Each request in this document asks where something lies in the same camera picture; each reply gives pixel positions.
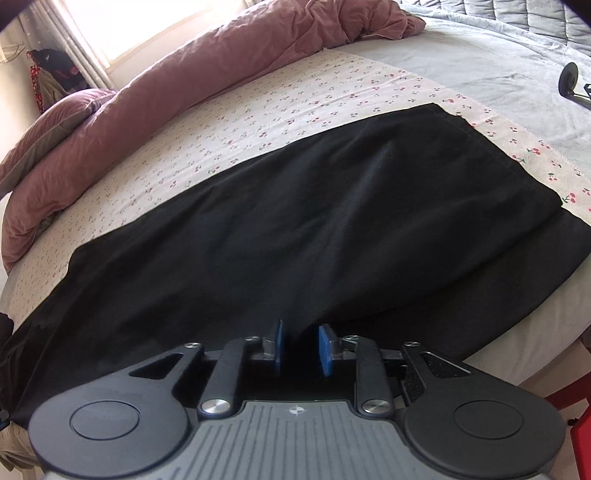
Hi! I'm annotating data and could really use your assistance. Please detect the cherry print bed sheet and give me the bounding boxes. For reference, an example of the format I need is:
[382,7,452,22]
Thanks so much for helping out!
[0,46,591,333]

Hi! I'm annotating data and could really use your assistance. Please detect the black round stand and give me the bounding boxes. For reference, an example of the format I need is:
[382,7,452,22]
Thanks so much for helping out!
[558,62,591,110]

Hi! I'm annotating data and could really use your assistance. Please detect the black pants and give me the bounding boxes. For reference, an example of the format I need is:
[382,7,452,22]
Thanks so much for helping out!
[0,102,589,430]

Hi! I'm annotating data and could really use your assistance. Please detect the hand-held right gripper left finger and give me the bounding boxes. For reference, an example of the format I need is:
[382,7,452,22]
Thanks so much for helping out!
[129,319,283,420]

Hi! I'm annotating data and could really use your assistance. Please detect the grey quilted blanket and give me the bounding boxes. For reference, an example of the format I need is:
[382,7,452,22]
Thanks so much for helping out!
[399,0,591,63]

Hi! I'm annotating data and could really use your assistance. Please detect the dark and red hanging garment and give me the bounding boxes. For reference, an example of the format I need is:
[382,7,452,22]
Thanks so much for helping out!
[25,47,89,113]

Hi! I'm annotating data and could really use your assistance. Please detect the pink and grey pillow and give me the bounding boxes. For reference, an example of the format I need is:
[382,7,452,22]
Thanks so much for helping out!
[0,89,119,195]

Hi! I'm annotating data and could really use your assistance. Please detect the red stool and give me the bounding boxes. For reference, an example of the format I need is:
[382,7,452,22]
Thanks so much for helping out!
[542,378,591,480]

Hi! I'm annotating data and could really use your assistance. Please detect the pink duvet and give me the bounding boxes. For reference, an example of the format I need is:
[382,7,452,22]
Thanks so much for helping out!
[0,0,428,273]

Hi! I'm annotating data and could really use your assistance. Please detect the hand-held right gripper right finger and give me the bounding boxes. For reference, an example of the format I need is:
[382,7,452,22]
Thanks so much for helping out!
[316,323,468,415]

